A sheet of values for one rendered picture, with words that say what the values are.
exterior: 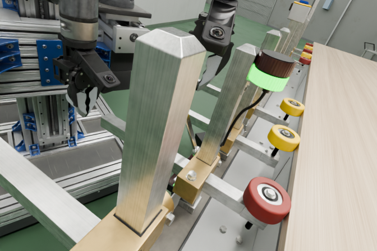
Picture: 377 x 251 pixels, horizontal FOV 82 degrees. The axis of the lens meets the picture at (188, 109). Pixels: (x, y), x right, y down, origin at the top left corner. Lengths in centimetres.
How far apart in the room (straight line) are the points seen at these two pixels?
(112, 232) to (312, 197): 38
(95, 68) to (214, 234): 54
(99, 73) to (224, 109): 28
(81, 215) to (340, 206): 45
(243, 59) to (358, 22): 1158
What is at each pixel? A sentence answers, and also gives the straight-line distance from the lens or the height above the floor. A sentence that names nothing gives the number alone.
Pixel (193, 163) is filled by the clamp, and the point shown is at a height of 87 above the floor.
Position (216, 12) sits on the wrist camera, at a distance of 40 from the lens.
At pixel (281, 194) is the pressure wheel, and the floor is 91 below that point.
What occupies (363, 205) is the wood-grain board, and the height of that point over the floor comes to 90.
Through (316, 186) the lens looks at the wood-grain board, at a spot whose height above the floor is 90.
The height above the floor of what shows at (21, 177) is 96.
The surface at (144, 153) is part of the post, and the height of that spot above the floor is 107.
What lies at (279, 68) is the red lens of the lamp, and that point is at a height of 112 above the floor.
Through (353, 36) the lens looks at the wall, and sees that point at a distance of 1190.
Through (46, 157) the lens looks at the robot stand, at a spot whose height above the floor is 21.
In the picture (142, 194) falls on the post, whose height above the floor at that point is 103.
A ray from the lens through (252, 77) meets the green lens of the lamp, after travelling 37.
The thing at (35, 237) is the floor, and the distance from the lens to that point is 140.
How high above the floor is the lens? 120
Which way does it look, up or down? 30 degrees down
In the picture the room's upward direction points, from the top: 16 degrees clockwise
